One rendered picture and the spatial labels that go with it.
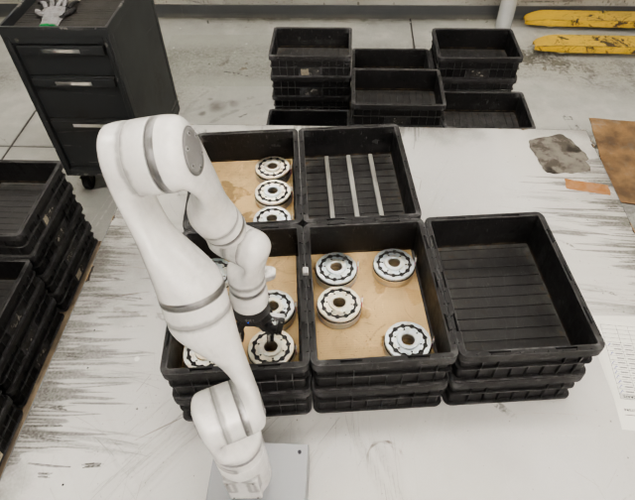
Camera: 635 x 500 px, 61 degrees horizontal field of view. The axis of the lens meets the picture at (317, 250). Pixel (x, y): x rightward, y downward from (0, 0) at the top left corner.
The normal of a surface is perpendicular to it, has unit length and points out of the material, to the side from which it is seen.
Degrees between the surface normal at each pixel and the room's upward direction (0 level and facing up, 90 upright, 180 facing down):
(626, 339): 0
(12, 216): 0
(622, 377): 0
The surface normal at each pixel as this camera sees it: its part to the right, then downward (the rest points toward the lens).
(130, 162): -0.13, 0.28
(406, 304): -0.02, -0.66
